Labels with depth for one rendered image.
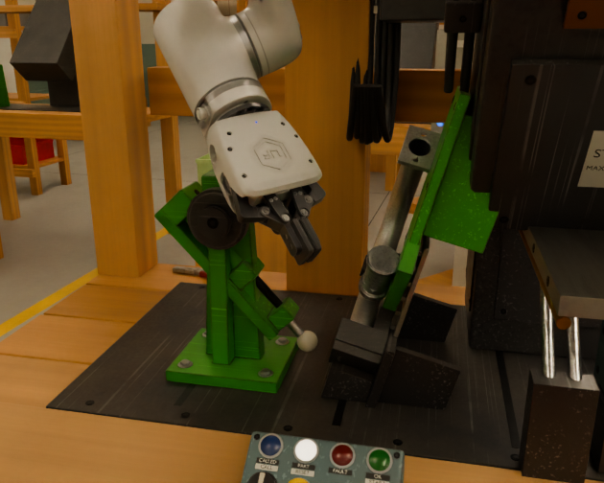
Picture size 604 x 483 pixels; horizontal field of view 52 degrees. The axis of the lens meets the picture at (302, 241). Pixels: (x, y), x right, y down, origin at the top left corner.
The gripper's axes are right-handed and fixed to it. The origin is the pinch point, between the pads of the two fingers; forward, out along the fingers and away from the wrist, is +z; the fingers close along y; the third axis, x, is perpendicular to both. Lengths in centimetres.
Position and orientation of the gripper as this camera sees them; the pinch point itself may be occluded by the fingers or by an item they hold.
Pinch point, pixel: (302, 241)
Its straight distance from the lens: 64.9
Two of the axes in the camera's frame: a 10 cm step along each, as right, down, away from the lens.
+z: 4.5, 8.4, -3.0
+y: 8.2, -2.5, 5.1
